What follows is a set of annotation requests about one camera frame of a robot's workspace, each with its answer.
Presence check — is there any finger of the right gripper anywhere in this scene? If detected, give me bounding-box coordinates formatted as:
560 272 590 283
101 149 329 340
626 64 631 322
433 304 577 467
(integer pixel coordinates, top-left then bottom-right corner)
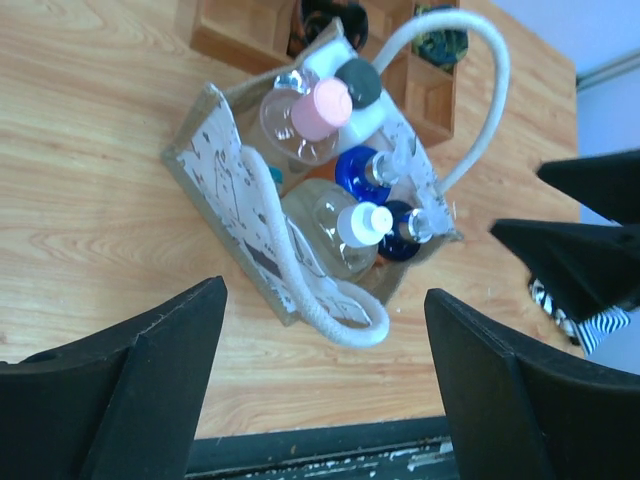
490 219 639 321
536 149 639 225

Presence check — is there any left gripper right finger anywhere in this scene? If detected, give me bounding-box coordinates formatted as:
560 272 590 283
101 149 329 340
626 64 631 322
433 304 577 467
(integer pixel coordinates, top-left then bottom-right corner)
424 289 639 479

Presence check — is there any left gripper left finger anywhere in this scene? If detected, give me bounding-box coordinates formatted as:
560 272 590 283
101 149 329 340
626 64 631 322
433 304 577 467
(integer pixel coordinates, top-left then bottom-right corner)
1 277 227 479

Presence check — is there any blue spray bottle orange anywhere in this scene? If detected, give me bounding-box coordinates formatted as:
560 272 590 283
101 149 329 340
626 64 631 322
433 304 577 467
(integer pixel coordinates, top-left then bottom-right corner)
335 138 411 205

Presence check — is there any pink cap clear bottle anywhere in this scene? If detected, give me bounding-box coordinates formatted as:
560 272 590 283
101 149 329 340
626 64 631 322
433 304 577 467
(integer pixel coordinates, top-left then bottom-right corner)
259 68 353 169

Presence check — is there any black rolled sock behind bag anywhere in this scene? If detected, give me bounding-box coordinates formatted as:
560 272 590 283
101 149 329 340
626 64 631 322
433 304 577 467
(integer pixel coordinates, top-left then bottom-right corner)
285 0 370 59

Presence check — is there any black white striped cloth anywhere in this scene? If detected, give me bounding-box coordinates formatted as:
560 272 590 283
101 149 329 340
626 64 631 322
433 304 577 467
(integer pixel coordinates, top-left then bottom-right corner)
528 276 631 356

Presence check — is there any dark green rolled sock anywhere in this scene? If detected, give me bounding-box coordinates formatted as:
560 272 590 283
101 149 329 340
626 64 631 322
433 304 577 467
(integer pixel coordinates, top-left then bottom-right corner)
411 30 469 74

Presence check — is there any white bottle grey cap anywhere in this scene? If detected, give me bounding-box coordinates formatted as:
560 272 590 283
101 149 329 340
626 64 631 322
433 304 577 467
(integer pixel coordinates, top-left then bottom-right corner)
302 38 394 154

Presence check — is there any wooden compartment tray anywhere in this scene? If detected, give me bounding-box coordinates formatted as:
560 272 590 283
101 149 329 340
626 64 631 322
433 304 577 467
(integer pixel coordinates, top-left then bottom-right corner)
188 0 461 149

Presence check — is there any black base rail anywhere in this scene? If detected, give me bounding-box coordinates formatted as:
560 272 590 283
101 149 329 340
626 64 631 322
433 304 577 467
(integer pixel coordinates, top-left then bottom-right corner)
185 417 460 479

